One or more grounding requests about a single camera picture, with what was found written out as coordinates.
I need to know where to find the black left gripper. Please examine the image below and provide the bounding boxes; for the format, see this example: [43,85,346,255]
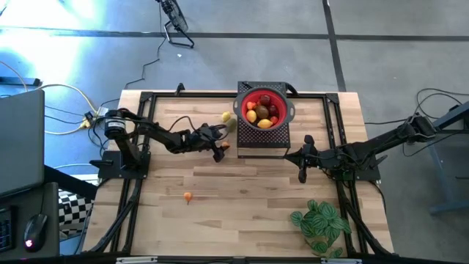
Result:
[181,123,229,164]

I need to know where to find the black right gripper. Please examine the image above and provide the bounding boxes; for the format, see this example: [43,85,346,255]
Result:
[284,134,338,185]

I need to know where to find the red collapsible colander grey rim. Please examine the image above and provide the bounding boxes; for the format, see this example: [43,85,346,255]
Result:
[232,86,295,132]

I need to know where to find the black perforated metal riser stand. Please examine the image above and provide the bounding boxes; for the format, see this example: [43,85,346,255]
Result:
[236,81,291,159]

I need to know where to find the green plant in white pot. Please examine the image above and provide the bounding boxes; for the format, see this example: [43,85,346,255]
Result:
[289,199,352,260]

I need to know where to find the black floor fan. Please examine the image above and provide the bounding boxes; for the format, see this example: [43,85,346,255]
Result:
[156,0,196,49]

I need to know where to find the black white checkerboard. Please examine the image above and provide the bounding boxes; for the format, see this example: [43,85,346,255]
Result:
[57,189,97,238]

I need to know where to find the black side desk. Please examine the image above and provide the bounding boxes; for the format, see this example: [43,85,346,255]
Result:
[0,181,62,262]

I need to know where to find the grey laptop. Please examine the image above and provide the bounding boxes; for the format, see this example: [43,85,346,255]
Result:
[0,89,46,198]

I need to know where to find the black computer mouse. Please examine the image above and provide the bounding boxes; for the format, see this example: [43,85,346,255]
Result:
[23,213,49,254]

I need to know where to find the black floor bar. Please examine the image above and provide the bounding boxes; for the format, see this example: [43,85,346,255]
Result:
[0,76,43,88]

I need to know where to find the black keyboard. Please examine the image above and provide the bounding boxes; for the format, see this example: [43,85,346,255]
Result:
[0,207,16,254]

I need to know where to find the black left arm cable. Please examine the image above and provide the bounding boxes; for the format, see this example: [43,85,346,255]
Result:
[166,115,199,135]

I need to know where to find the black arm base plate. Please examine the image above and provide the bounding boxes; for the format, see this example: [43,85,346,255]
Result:
[89,150,151,181]
[328,153,383,183]

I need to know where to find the black fan cable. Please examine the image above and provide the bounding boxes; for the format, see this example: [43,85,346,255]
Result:
[98,3,164,107]

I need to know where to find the silver metal bracket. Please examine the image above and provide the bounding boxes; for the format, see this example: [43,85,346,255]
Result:
[320,257,363,264]
[116,256,158,264]

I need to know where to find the black floor cables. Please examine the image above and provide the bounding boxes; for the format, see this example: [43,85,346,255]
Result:
[364,87,469,158]

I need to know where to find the blue grey table frame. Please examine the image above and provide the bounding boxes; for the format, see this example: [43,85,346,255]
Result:
[427,101,469,216]

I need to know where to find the yellow cable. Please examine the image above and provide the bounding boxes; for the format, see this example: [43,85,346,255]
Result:
[0,60,102,136]

